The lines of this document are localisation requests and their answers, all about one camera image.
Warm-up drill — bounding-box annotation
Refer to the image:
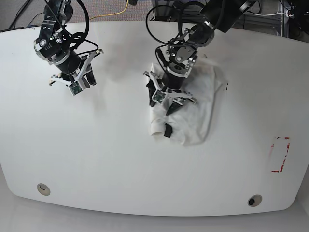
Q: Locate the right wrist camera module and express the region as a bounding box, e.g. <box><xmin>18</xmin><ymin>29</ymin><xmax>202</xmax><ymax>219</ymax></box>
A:
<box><xmin>68</xmin><ymin>81</ymin><xmax>86</xmax><ymax>96</ymax></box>

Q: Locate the table cable grommet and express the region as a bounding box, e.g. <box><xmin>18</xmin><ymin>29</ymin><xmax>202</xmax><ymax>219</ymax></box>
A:
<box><xmin>247</xmin><ymin>195</ymin><xmax>263</xmax><ymax>207</ymax></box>
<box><xmin>37</xmin><ymin>183</ymin><xmax>51</xmax><ymax>196</ymax></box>

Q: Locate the yellow cable on floor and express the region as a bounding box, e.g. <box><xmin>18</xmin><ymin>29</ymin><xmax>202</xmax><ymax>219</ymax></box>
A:
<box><xmin>89</xmin><ymin>0</ymin><xmax>128</xmax><ymax>22</ymax></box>

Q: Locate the white cable on floor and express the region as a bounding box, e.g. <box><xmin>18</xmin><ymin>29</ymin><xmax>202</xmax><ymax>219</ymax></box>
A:
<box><xmin>251</xmin><ymin>12</ymin><xmax>288</xmax><ymax>17</ymax></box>

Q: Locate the white printed t-shirt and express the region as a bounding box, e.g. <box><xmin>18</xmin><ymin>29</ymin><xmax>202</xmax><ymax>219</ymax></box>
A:
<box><xmin>149</xmin><ymin>59</ymin><xmax>226</xmax><ymax>146</ymax></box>

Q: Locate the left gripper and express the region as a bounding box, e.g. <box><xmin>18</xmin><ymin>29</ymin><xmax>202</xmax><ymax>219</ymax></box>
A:
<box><xmin>143</xmin><ymin>71</ymin><xmax>197</xmax><ymax>116</ymax></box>

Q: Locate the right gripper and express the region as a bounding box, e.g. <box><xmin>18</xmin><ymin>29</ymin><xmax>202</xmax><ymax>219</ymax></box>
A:
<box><xmin>49</xmin><ymin>49</ymin><xmax>103</xmax><ymax>88</ymax></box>

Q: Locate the right table cable grommet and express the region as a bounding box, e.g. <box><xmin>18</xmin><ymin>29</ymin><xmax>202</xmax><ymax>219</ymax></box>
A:
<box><xmin>247</xmin><ymin>195</ymin><xmax>263</xmax><ymax>207</ymax></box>

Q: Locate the left table cable grommet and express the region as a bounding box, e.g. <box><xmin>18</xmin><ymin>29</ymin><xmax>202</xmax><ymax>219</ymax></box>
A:
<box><xmin>37</xmin><ymin>183</ymin><xmax>51</xmax><ymax>196</ymax></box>

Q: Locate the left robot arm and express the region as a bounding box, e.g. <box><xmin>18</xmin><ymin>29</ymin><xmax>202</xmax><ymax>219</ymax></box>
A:
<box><xmin>147</xmin><ymin>0</ymin><xmax>255</xmax><ymax>116</ymax></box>

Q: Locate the red tape rectangle marking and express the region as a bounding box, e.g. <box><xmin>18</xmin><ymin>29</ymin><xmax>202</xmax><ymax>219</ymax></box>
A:
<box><xmin>268</xmin><ymin>137</ymin><xmax>291</xmax><ymax>173</ymax></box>

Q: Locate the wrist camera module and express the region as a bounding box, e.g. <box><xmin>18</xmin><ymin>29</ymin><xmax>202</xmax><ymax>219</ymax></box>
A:
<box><xmin>68</xmin><ymin>81</ymin><xmax>86</xmax><ymax>96</ymax></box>
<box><xmin>152</xmin><ymin>89</ymin><xmax>167</xmax><ymax>104</ymax></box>

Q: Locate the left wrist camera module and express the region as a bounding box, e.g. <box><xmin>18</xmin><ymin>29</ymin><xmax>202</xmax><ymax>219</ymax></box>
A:
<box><xmin>152</xmin><ymin>89</ymin><xmax>167</xmax><ymax>104</ymax></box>

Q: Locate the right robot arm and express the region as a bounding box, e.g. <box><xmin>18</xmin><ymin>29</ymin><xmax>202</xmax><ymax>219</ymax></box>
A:
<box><xmin>34</xmin><ymin>0</ymin><xmax>103</xmax><ymax>95</ymax></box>

